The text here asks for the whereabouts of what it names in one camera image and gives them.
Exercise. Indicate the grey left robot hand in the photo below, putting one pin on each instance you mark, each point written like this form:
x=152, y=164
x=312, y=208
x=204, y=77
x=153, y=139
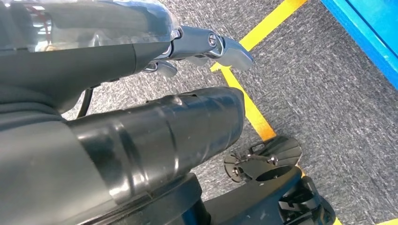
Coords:
x=77, y=62

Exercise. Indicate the blue metal shelf rack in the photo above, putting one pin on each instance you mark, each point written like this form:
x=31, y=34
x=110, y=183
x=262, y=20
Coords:
x=373, y=31

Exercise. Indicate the yellow floor tape square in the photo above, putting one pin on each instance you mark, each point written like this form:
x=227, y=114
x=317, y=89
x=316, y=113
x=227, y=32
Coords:
x=248, y=108

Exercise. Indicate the black robot foot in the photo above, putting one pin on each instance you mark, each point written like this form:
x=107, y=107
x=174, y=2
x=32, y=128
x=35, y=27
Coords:
x=264, y=198

